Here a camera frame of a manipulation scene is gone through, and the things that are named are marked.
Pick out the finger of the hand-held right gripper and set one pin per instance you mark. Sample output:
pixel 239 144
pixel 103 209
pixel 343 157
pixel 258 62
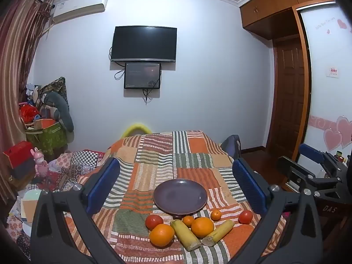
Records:
pixel 310 151
pixel 291 165

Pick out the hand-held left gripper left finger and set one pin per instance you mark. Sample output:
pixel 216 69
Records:
pixel 103 187

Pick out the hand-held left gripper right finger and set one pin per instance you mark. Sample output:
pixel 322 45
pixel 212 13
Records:
pixel 249 187

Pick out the red tomato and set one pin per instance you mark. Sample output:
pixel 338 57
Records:
pixel 154 222
pixel 245 216

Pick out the small tangerine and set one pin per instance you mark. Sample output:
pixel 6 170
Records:
pixel 216 215
pixel 188 221

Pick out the yellow sugarcane piece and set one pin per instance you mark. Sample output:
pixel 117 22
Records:
pixel 185 235
pixel 218 232

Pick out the large orange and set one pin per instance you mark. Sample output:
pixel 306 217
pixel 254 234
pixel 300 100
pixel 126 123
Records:
pixel 162 235
pixel 202 227

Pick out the purple plate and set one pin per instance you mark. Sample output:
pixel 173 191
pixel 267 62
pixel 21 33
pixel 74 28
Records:
pixel 180 196

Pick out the floral patchwork quilt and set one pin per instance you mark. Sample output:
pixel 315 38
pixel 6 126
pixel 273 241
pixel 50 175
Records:
pixel 71 165

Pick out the blue chair back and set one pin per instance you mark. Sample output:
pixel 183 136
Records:
pixel 231 145

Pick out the striped patchwork blanket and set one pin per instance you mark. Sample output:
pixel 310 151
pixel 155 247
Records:
pixel 154 159

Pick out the brown wooden door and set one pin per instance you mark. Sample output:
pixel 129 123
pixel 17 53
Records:
pixel 288 96

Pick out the pink rabbit toy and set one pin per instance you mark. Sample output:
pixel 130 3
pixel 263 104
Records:
pixel 41 165

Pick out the yellow rounded hoop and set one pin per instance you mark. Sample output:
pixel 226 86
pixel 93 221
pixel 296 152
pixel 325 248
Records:
pixel 136 127

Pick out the small door sticker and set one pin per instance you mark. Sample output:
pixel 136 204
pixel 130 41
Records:
pixel 331 72

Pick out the grey plush toy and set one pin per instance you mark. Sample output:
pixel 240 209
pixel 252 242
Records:
pixel 62 107

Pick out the red box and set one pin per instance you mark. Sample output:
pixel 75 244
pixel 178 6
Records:
pixel 18 154

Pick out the red bag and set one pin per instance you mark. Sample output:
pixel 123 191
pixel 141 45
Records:
pixel 27 113

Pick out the white heart-print sliding door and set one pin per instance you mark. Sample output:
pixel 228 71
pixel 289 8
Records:
pixel 327 46

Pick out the dark patterned cushion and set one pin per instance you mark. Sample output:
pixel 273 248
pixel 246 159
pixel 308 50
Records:
pixel 56 86

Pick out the wooden overhead cabinet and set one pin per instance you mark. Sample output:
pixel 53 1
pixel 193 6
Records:
pixel 269 8

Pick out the striped brown curtain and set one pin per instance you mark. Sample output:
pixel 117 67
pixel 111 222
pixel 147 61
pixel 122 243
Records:
pixel 16 60

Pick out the white air conditioner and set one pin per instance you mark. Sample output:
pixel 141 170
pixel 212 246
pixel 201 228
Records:
pixel 79 7

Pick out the small black wall monitor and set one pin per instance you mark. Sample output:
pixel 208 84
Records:
pixel 142 75

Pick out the black wall television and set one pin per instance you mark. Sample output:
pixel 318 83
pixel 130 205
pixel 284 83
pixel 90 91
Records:
pixel 143 43

